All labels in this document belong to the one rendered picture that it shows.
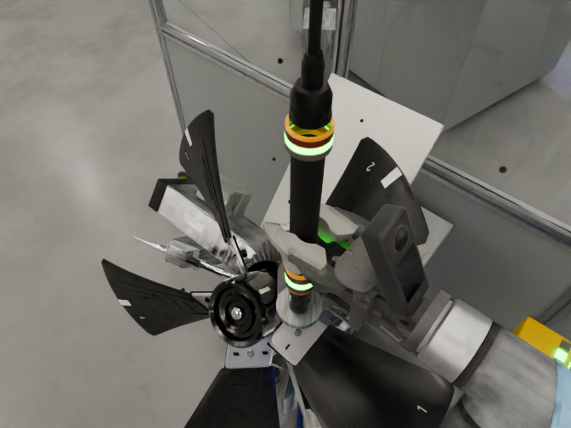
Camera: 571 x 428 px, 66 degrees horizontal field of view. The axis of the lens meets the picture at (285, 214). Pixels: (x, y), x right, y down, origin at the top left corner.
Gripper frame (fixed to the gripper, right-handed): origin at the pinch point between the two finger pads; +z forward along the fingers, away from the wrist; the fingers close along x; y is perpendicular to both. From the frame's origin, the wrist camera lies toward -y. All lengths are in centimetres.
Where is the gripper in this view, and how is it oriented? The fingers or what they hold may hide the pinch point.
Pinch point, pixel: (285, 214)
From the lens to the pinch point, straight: 51.4
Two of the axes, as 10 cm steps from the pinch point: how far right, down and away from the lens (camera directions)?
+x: 6.4, -6.1, 4.7
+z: -7.7, -5.1, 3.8
